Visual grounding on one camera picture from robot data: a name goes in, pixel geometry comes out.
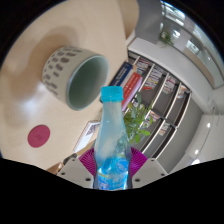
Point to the thick dark blue book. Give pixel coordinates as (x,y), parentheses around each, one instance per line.
(121,73)

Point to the green plant by window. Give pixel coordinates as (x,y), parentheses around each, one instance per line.
(166,37)

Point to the rounded light wooden chair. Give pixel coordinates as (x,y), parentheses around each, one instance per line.
(55,167)

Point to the red book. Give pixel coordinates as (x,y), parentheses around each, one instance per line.
(131,88)

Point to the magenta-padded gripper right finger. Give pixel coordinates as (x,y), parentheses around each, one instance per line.
(150,171)

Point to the clear bottle with blue cap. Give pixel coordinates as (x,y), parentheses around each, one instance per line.
(111,146)

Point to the grey wall shelf with books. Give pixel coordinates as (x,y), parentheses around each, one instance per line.
(166,96)

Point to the green potted plant, white pot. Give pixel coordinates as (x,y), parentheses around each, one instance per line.
(135,121)

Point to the flat round red coaster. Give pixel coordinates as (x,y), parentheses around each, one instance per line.
(38,136)

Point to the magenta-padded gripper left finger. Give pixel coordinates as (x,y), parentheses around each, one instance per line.
(73,171)

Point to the grey-green patterned mug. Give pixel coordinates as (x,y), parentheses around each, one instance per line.
(56,71)

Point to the group of ceiling lights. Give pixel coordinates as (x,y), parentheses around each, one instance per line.
(208,125)

